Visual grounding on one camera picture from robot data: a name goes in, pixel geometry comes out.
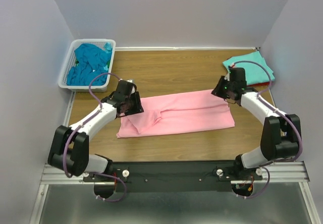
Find pink t shirt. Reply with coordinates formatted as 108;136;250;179
117;89;235;138

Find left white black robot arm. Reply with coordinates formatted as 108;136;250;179
47;80;144;181

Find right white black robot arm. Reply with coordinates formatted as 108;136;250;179
211;67;302;180

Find folded teal t shirt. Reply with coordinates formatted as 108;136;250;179
223;51;275;85

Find folded red t shirt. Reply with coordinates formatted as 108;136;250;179
248;82;270;87

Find blue t shirt in basket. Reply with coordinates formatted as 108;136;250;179
67;43;112;86

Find light teal cloth in basket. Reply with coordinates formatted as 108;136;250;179
103;42;113;53

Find white plastic basket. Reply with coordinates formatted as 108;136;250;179
58;39;116;92

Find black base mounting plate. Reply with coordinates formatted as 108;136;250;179
83;160;262;197

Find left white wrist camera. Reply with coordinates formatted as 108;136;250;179
127;79;137;94

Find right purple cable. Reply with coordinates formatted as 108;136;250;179
228;60;303;200

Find aluminium frame rail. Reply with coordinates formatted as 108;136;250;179
40;164;84;185

